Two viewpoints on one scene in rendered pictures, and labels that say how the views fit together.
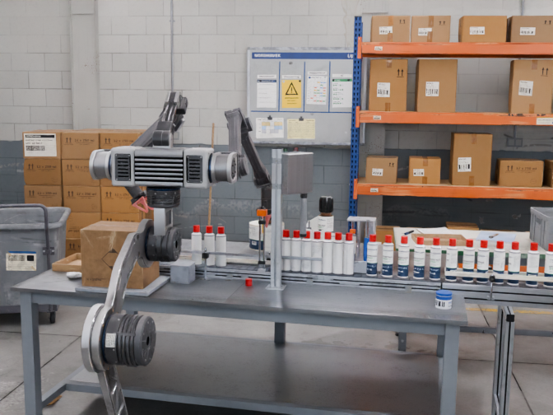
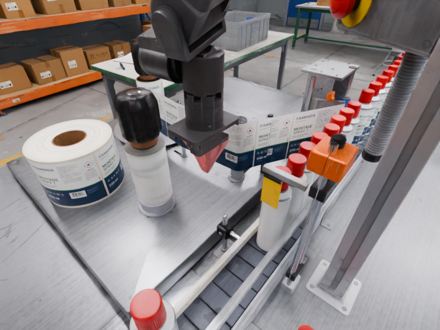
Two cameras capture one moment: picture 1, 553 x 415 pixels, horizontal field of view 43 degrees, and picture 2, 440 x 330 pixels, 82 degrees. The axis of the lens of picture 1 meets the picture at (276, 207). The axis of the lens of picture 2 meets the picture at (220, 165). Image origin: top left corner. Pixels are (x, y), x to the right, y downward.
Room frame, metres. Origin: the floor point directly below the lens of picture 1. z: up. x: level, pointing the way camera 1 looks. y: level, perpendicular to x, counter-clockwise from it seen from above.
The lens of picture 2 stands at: (3.40, 0.35, 1.36)
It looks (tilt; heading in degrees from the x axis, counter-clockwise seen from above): 38 degrees down; 299
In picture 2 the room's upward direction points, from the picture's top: straight up
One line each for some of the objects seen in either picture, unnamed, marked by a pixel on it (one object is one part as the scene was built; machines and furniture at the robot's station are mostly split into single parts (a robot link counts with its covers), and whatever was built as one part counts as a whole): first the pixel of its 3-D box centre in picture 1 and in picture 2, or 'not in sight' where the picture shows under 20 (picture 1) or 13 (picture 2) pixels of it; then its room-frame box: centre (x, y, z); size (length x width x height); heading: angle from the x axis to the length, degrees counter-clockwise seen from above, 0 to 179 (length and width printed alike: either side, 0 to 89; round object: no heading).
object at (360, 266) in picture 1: (360, 244); (321, 112); (3.47, -0.42, 1.01); 0.14 x 0.13 x 0.26; 78
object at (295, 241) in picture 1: (296, 250); (298, 184); (3.45, -0.10, 0.98); 0.05 x 0.05 x 0.20
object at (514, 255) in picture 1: (513, 263); not in sight; (3.23, -1.11, 0.98); 0.05 x 0.05 x 0.20
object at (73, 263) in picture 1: (90, 263); not in sight; (3.67, 0.98, 0.85); 0.30 x 0.26 x 0.04; 78
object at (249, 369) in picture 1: (257, 345); not in sight; (3.68, 0.09, 0.40); 2.04 x 1.25 x 0.81; 78
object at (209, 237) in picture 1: (209, 245); not in sight; (3.54, 0.34, 0.98); 0.05 x 0.05 x 0.20
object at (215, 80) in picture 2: (267, 193); (199, 69); (3.59, 0.05, 1.25); 0.07 x 0.06 x 0.07; 173
